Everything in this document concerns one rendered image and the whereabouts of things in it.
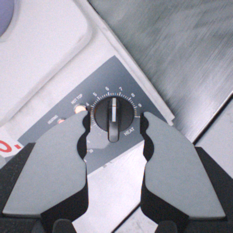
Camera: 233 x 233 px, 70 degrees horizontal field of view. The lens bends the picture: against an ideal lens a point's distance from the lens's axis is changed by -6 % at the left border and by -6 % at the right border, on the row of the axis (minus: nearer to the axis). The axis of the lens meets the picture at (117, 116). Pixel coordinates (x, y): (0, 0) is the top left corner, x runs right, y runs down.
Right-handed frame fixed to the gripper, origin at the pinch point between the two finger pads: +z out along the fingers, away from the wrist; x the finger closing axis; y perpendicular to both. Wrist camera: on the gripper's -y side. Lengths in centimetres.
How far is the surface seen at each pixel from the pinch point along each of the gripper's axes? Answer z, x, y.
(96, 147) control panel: 1.8, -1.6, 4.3
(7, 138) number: 6.9, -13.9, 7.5
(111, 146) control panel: 1.8, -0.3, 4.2
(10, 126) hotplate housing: 2.1, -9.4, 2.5
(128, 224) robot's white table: 0.5, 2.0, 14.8
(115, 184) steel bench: 3.0, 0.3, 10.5
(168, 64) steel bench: 6.8, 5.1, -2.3
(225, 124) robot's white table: 2.8, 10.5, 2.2
